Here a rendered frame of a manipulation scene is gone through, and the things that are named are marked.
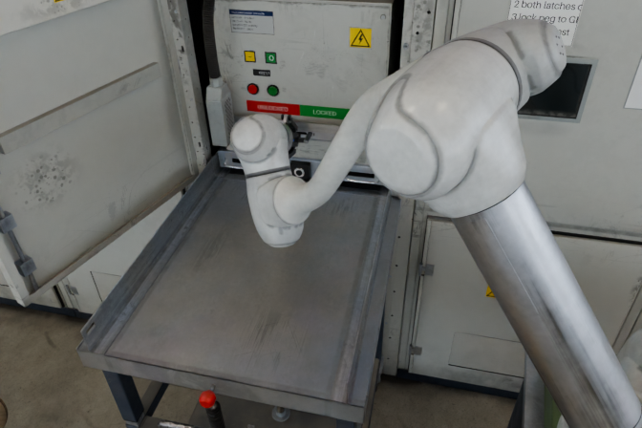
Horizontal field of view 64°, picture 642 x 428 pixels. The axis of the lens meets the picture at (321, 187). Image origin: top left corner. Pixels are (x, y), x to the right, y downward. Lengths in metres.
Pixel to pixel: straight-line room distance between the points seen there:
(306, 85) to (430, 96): 0.92
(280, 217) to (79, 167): 0.56
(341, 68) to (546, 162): 0.59
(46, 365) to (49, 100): 1.38
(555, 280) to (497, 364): 1.33
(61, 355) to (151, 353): 1.28
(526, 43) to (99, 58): 1.00
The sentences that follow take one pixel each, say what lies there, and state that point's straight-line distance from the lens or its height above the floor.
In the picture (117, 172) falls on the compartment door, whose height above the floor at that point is 1.00.
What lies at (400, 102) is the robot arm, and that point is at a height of 1.51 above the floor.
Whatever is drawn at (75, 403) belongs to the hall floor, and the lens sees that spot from 2.28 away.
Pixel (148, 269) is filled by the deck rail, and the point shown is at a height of 0.85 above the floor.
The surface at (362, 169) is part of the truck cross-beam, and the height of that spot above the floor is 0.91.
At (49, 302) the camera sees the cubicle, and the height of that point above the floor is 0.09.
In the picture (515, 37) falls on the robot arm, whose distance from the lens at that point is 0.71.
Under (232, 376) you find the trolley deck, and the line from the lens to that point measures 1.12.
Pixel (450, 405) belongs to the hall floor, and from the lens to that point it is 2.11.
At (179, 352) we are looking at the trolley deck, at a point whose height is 0.85.
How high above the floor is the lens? 1.75
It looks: 35 degrees down
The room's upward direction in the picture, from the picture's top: 1 degrees counter-clockwise
